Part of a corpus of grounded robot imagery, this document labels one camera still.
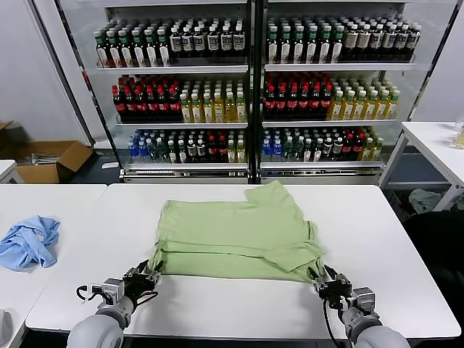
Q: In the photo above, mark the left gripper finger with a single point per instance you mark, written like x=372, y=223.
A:
x=139, y=269
x=155, y=275

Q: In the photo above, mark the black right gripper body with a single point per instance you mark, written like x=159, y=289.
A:
x=337, y=288

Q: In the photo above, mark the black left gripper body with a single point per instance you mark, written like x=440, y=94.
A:
x=139, y=284

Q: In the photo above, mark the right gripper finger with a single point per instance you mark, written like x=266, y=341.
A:
x=316, y=281
x=331, y=273

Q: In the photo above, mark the light green t-shirt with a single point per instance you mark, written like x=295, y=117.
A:
x=235, y=232

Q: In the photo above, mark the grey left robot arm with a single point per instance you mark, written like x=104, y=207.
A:
x=101, y=326

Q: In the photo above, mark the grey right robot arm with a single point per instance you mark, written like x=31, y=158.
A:
x=373, y=333

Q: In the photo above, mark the glass door drink cabinet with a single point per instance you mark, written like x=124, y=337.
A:
x=188, y=174
x=319, y=174

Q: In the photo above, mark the crumpled light blue garment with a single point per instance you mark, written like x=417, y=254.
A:
x=40, y=246

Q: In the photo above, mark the white paper scrap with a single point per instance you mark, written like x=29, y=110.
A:
x=110, y=165

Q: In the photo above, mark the white cabinet shelf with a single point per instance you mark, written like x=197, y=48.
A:
x=319, y=165
x=181, y=125
x=326, y=123
x=340, y=67
x=181, y=165
x=174, y=69

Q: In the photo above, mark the black chair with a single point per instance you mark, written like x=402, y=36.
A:
x=438, y=246

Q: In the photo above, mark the blue water bottle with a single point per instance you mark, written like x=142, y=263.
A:
x=266, y=152
x=132, y=154
x=277, y=152
x=142, y=154

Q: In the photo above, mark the green tinted water bottle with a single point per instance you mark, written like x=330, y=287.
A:
x=288, y=150
x=154, y=154
x=298, y=150

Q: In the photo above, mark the pale crumpled cloth heap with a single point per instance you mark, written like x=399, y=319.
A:
x=424, y=201

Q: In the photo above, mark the white cap dark drink bottle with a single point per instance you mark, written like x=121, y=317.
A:
x=307, y=154
x=172, y=154
x=338, y=148
x=317, y=152
x=327, y=148
x=182, y=154
x=201, y=152
x=191, y=152

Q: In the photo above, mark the small red cap cola bottle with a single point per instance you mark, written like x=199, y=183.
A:
x=348, y=148
x=212, y=150
x=222, y=150
x=357, y=146

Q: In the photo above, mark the small yellow juice bottle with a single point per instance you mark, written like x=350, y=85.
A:
x=240, y=154
x=368, y=150
x=377, y=149
x=232, y=154

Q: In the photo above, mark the open brown cardboard box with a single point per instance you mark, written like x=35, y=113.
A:
x=72, y=156

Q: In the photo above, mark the metal parts in carton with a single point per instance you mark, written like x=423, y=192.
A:
x=43, y=158

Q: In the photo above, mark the green cap yellow juice bottle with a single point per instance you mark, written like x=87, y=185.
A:
x=370, y=108
x=359, y=108
x=196, y=110
x=348, y=108
x=186, y=110
x=219, y=108
x=207, y=110
x=241, y=108
x=230, y=108
x=391, y=107
x=337, y=108
x=381, y=108

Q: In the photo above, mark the small white table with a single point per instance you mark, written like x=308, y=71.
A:
x=7, y=168

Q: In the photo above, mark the white side table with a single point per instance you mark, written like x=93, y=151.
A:
x=427, y=134

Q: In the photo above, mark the yellow liquid plastic bottle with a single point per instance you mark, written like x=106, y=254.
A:
x=459, y=139

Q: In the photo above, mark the green cap tea bottle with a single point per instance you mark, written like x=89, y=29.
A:
x=103, y=54
x=152, y=54
x=325, y=50
x=115, y=54
x=140, y=54
x=298, y=50
x=311, y=50
x=164, y=54
x=285, y=50
x=338, y=50
x=272, y=50
x=127, y=54

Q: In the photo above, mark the blue label dark drink bottle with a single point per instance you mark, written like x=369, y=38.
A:
x=239, y=41
x=214, y=42
x=176, y=44
x=187, y=43
x=226, y=41
x=198, y=42

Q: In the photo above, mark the beige label dark drink bottle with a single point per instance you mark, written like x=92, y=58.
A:
x=414, y=39
x=377, y=40
x=363, y=40
x=350, y=40
x=389, y=40
x=402, y=40

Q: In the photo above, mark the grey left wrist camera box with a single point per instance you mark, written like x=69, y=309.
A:
x=112, y=290

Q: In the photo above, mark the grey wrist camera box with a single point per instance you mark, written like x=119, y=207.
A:
x=363, y=299
x=112, y=290

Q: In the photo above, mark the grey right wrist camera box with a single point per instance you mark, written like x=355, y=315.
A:
x=363, y=299

